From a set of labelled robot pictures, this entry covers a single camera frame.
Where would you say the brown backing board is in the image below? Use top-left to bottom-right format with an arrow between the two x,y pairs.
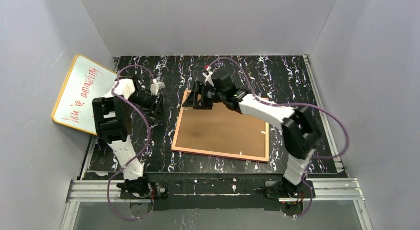
175,93 -> 266,159

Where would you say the pink wooden picture frame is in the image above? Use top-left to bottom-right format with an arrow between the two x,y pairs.
171,89 -> 270,163

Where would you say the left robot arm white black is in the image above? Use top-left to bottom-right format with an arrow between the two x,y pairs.
92,76 -> 165,181

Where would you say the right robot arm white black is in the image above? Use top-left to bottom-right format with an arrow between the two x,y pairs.
182,71 -> 322,187

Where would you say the yellow-framed whiteboard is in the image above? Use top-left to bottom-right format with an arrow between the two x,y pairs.
52,55 -> 116,135

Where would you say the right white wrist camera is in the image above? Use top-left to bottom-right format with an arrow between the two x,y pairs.
203,65 -> 214,87

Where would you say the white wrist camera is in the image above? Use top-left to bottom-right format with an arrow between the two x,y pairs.
150,79 -> 165,96
203,65 -> 214,87

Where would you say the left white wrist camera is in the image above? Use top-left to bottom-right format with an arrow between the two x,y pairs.
150,79 -> 165,96

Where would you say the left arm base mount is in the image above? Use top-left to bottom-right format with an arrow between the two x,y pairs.
116,180 -> 169,200

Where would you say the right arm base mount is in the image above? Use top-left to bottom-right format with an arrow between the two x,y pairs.
262,179 -> 316,215

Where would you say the aluminium rail front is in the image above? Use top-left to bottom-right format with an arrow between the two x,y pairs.
61,174 -> 372,230

